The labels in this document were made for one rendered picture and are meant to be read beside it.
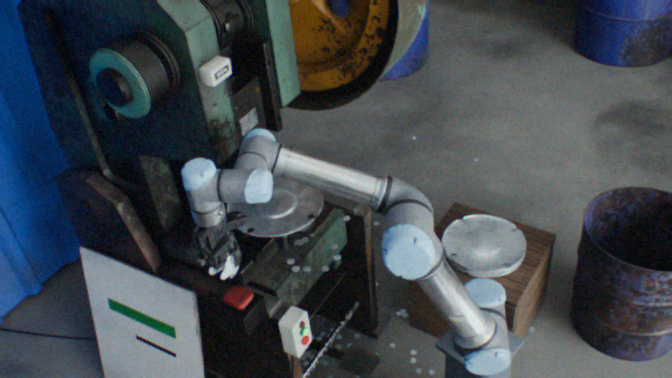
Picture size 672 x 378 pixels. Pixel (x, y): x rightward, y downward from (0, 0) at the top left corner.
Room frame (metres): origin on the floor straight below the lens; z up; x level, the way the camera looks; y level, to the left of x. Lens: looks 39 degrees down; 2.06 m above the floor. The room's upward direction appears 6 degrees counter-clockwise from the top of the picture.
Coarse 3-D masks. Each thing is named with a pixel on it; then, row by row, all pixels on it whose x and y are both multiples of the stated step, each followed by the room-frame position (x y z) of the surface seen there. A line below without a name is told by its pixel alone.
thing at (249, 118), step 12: (240, 72) 1.66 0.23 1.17; (240, 84) 1.59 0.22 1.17; (252, 84) 1.60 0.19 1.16; (240, 96) 1.56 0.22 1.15; (252, 96) 1.59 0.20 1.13; (240, 108) 1.55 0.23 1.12; (252, 108) 1.59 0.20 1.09; (240, 120) 1.54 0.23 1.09; (252, 120) 1.58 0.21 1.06; (264, 120) 1.62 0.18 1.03; (216, 168) 1.56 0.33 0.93; (228, 168) 1.53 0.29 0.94
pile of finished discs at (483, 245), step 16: (464, 224) 1.79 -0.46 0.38; (480, 224) 1.79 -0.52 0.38; (496, 224) 1.78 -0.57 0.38; (512, 224) 1.76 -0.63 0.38; (448, 240) 1.72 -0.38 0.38; (464, 240) 1.71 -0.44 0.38; (480, 240) 1.70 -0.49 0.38; (496, 240) 1.69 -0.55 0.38; (512, 240) 1.69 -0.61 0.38; (448, 256) 1.65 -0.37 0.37; (464, 256) 1.63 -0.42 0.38; (480, 256) 1.62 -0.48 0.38; (496, 256) 1.62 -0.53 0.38; (512, 256) 1.61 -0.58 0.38; (464, 272) 1.58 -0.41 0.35; (480, 272) 1.55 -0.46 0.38; (496, 272) 1.55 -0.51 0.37
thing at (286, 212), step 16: (272, 176) 1.68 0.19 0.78; (272, 192) 1.59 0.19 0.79; (288, 192) 1.58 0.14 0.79; (304, 192) 1.58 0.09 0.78; (320, 192) 1.57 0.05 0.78; (240, 208) 1.54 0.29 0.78; (256, 208) 1.52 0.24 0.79; (272, 208) 1.52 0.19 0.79; (288, 208) 1.51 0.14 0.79; (304, 208) 1.51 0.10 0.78; (320, 208) 1.49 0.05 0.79; (256, 224) 1.46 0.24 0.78; (272, 224) 1.45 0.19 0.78; (288, 224) 1.44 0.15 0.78; (304, 224) 1.43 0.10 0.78
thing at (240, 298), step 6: (234, 288) 1.24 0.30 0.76; (240, 288) 1.23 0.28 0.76; (246, 288) 1.23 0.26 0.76; (228, 294) 1.22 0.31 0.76; (234, 294) 1.21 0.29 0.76; (240, 294) 1.21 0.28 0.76; (246, 294) 1.21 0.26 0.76; (252, 294) 1.21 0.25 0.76; (228, 300) 1.20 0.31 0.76; (234, 300) 1.19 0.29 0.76; (240, 300) 1.19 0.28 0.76; (246, 300) 1.19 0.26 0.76; (234, 306) 1.18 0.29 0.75; (240, 306) 1.17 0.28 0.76
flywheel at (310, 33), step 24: (288, 0) 1.87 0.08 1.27; (312, 0) 1.86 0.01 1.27; (360, 0) 1.77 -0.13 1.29; (384, 0) 1.69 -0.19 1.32; (312, 24) 1.87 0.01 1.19; (336, 24) 1.82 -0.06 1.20; (360, 24) 1.77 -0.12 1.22; (384, 24) 1.69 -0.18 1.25; (312, 48) 1.88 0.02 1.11; (336, 48) 1.83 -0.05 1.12; (360, 48) 1.74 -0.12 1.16; (384, 48) 1.76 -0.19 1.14; (312, 72) 1.84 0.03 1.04; (336, 72) 1.79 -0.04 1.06; (360, 72) 1.74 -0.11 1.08
